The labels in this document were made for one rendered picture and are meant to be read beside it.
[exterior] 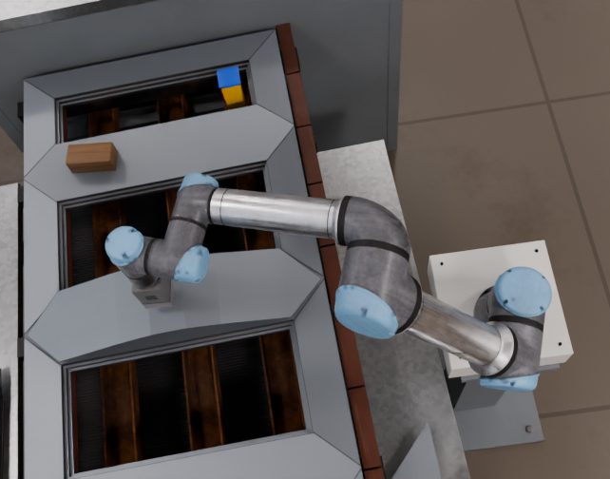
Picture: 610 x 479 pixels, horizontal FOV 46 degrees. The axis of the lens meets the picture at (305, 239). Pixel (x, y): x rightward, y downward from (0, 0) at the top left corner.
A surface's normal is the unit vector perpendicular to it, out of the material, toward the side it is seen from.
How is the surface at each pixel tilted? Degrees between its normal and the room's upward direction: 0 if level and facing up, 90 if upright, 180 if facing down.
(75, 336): 16
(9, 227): 0
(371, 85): 90
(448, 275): 4
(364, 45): 90
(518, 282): 4
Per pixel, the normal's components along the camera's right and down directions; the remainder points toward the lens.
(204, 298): 0.10, -0.44
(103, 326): -0.36, -0.35
